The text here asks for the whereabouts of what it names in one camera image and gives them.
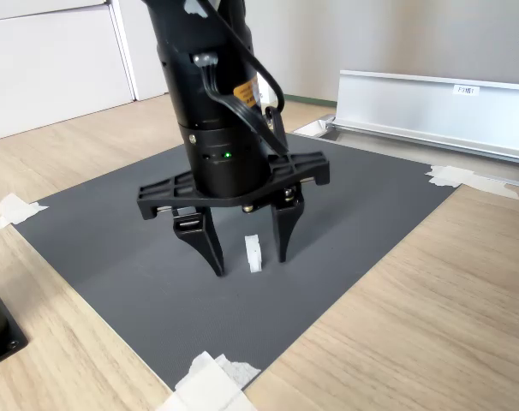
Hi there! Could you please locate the black round cable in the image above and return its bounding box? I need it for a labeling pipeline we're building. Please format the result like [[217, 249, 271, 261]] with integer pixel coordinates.
[[198, 0, 287, 129]]

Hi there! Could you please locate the black flat cable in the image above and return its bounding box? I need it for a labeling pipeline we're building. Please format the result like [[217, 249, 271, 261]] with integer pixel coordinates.
[[192, 51, 291, 157]]

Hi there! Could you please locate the aluminium cable duct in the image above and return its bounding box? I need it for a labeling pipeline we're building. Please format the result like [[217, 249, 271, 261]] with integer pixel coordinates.
[[333, 69, 519, 166]]

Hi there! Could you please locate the white panel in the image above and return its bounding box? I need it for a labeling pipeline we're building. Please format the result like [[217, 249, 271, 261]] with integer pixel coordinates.
[[111, 0, 171, 102]]

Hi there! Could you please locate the silver table cable slot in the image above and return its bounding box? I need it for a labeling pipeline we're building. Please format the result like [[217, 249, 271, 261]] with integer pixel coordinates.
[[292, 114, 519, 189]]

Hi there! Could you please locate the small white plastic terminal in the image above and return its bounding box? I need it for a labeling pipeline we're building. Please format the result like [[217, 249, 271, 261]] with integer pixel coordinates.
[[244, 233, 264, 274]]

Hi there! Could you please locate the grey partition panel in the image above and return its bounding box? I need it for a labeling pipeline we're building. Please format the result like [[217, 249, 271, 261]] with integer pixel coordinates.
[[242, 0, 519, 104]]

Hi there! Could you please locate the white tape piece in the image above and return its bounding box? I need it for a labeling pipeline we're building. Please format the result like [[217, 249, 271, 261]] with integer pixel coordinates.
[[425, 164, 519, 201], [155, 350, 262, 411], [0, 192, 50, 235]]

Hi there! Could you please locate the dark grey mat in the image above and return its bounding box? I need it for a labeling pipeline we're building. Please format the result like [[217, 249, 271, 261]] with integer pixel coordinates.
[[13, 132, 460, 392]]

